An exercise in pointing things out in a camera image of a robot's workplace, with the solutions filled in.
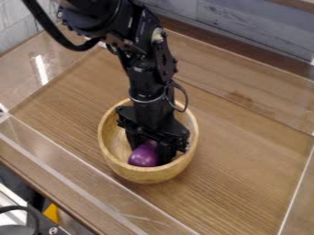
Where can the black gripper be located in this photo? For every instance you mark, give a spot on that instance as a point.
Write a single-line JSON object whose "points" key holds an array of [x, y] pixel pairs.
{"points": [[149, 122]]}

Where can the purple toy eggplant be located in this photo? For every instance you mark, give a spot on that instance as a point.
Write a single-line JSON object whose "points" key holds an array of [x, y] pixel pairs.
{"points": [[145, 155]]}

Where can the brown wooden bowl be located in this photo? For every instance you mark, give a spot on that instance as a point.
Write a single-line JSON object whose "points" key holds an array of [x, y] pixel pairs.
{"points": [[116, 149]]}

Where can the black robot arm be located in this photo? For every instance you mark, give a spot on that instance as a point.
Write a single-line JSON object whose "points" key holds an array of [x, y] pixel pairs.
{"points": [[128, 26]]}

